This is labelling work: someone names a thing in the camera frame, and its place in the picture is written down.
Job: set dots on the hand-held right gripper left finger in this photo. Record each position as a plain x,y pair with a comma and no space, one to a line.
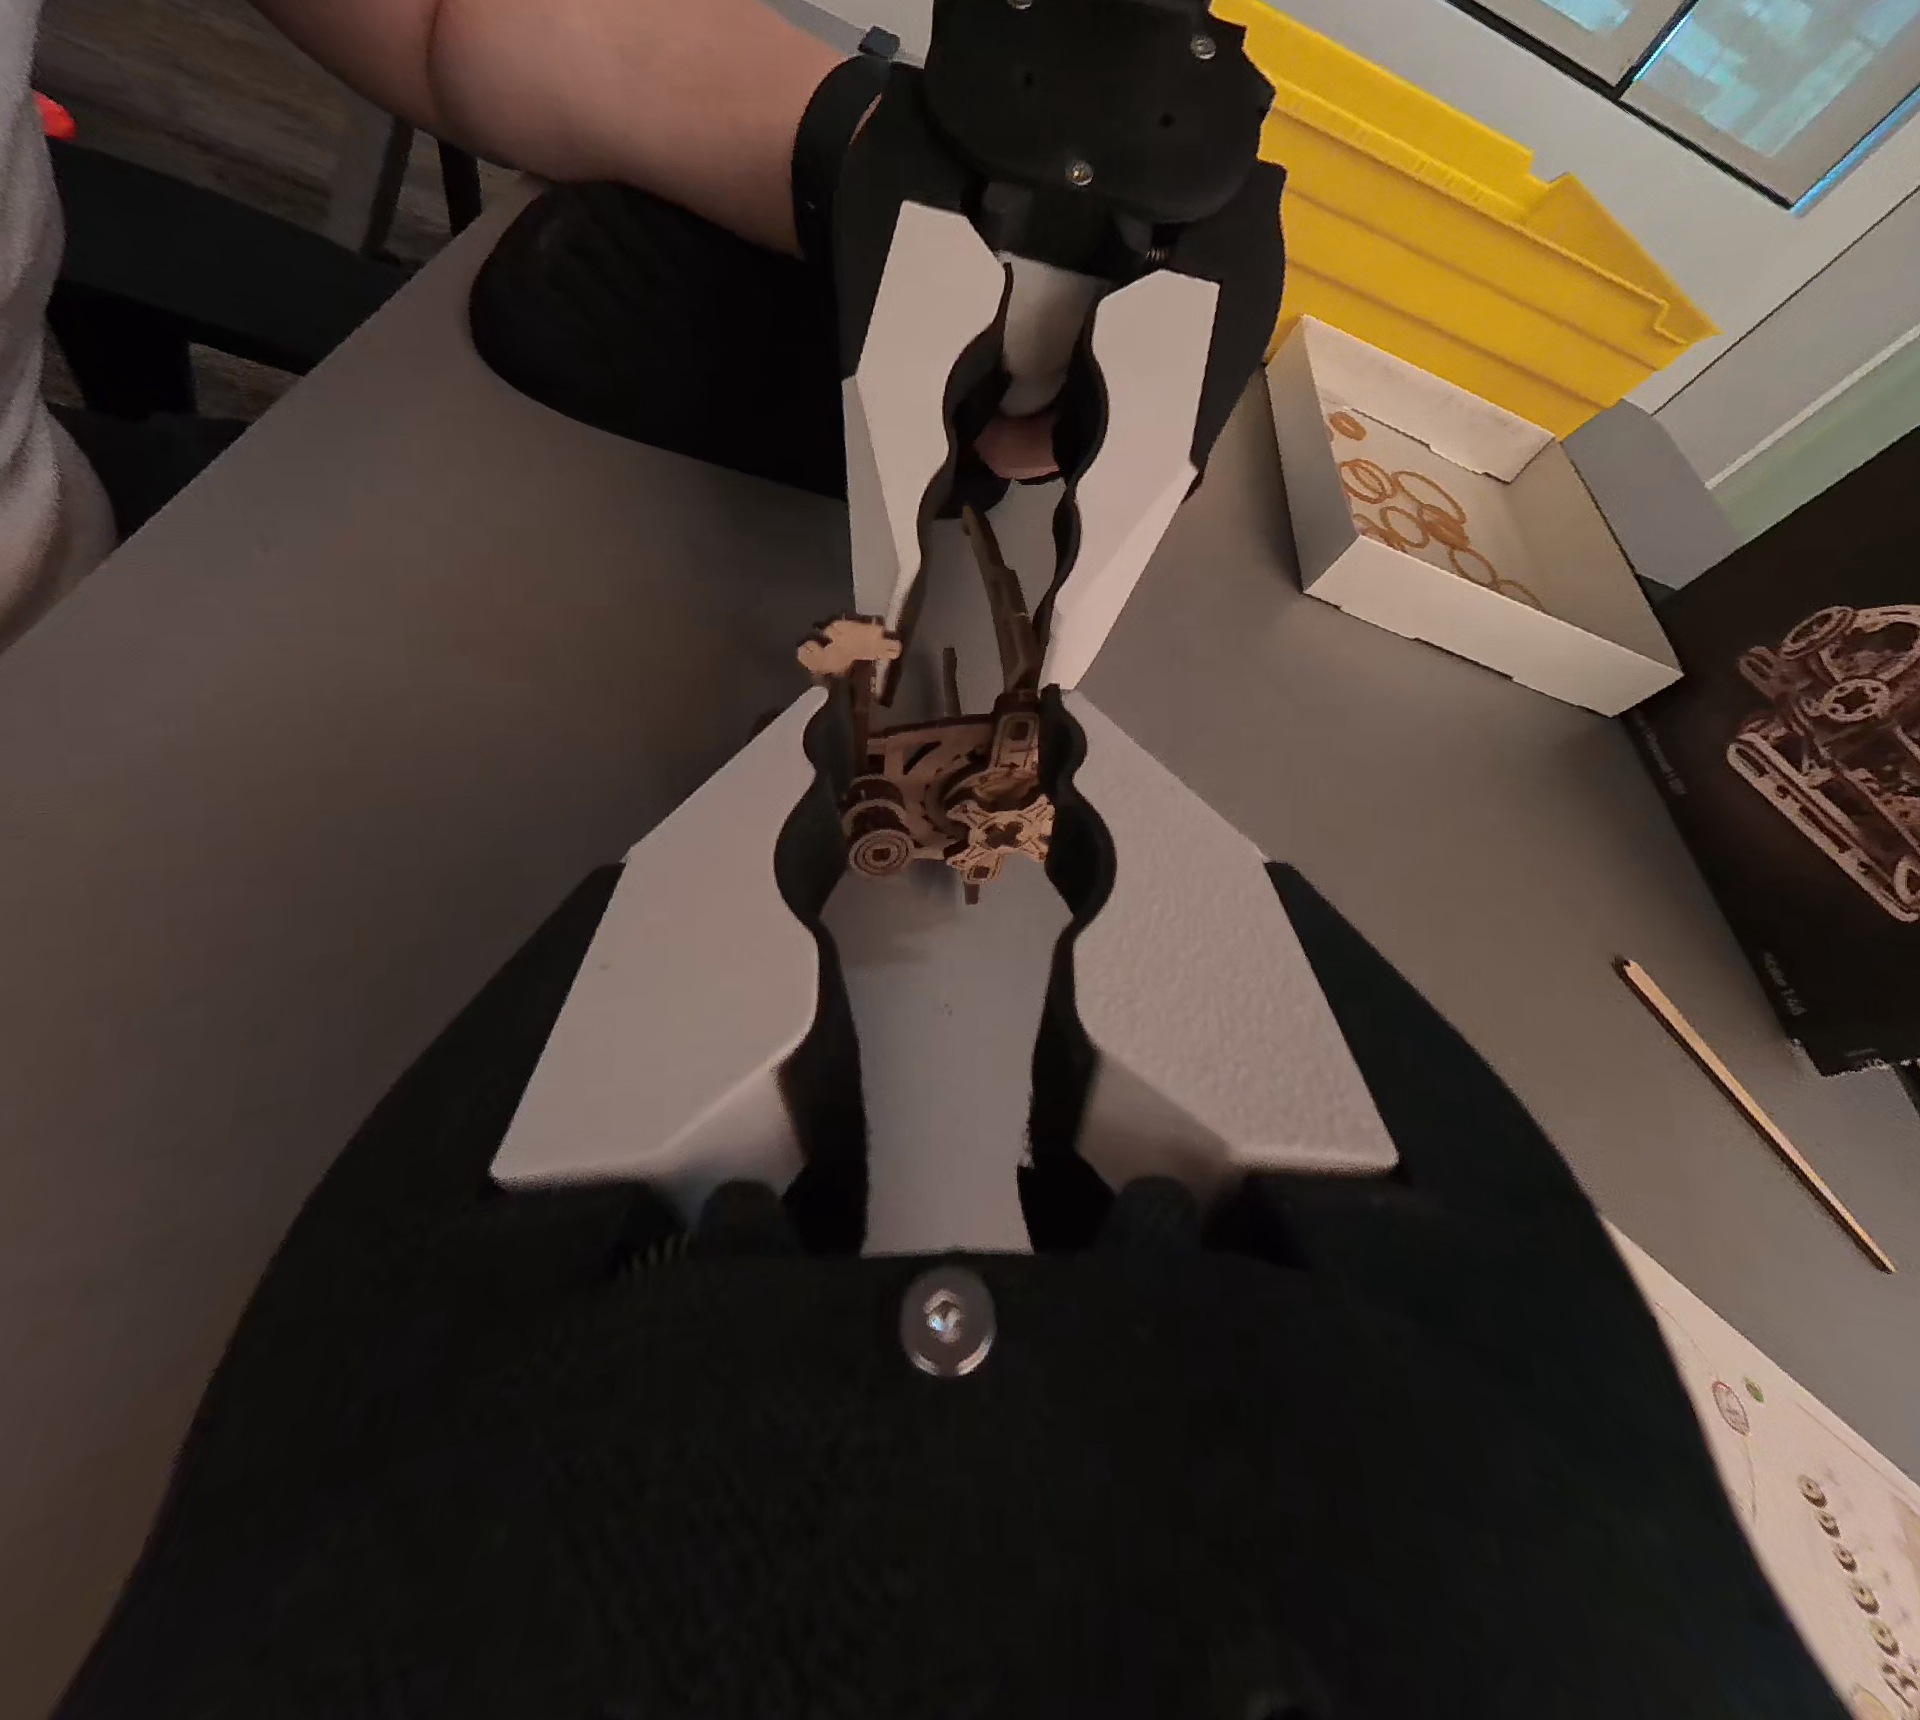
675,1001

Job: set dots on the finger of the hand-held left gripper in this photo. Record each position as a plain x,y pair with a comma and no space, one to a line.
885,400
1148,446

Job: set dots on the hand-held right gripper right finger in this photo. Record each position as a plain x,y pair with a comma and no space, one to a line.
1215,1001

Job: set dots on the dark wooden link part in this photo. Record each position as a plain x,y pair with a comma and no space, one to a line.
1008,617

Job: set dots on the wooden gear model assembly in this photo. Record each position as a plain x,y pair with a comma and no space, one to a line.
908,768

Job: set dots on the person's left forearm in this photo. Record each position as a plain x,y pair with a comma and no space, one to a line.
630,54

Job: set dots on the black model kit box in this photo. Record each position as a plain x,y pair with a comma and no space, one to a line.
1724,940

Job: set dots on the person's left hand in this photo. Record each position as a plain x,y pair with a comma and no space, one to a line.
1016,446

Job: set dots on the pile of wooden rings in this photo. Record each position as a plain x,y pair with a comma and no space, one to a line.
1410,504

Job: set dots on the yellow plastic bin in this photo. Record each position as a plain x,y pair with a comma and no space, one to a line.
1424,220

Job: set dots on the white cardboard box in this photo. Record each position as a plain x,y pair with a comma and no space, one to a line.
1501,654

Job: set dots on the grey box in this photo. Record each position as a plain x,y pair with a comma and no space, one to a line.
1650,474

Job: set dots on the thin wooden stick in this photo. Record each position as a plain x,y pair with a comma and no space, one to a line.
1756,1115

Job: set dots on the black chair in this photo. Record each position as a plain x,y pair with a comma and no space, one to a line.
195,296

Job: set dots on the assembly instruction sheet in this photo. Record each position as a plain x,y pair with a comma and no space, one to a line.
1801,1523

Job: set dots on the person's white shirt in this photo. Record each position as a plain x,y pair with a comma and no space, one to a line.
45,400

